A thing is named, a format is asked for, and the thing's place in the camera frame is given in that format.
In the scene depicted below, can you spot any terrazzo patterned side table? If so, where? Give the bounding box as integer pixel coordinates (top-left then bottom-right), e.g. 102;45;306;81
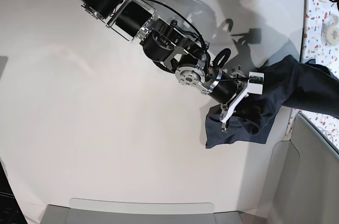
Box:
285;0;338;148

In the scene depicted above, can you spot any dark blue printed t-shirt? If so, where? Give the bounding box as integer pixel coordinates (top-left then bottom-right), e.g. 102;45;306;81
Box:
205;55;338;149

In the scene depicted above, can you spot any clear tape dispenser roll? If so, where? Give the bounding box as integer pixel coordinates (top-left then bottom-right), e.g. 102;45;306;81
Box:
321;14;339;47

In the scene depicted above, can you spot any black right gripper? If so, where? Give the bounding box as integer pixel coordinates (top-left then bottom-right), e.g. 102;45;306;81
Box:
209;68;262;132

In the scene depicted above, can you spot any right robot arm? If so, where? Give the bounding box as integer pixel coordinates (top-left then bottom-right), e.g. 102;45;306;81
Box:
81;0;264;129

